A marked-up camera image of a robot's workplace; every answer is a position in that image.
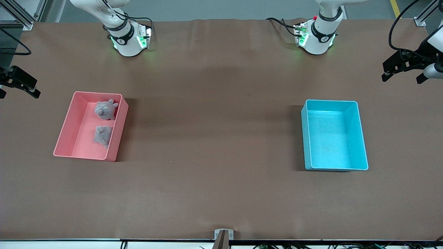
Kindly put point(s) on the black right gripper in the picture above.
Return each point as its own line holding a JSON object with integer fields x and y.
{"x": 7, "y": 78}

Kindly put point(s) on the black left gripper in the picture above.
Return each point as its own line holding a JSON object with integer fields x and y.
{"x": 415, "y": 58}

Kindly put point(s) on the grey plush toy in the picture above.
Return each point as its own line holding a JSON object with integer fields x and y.
{"x": 103, "y": 135}
{"x": 105, "y": 110}

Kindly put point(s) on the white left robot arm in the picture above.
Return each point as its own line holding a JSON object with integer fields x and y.
{"x": 320, "y": 34}

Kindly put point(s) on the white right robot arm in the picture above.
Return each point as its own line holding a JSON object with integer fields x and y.
{"x": 126, "y": 41}

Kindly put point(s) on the pink plastic box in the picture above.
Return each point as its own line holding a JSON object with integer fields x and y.
{"x": 86, "y": 131}

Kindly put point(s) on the blue plastic box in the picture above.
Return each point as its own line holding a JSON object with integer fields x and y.
{"x": 332, "y": 138}

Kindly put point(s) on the black table edge trim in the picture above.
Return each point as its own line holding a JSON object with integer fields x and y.
{"x": 69, "y": 239}

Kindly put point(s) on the aluminium frame post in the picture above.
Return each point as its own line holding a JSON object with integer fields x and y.
{"x": 20, "y": 14}
{"x": 425, "y": 15}

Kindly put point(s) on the metal clamp bracket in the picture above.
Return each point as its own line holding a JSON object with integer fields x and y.
{"x": 223, "y": 236}

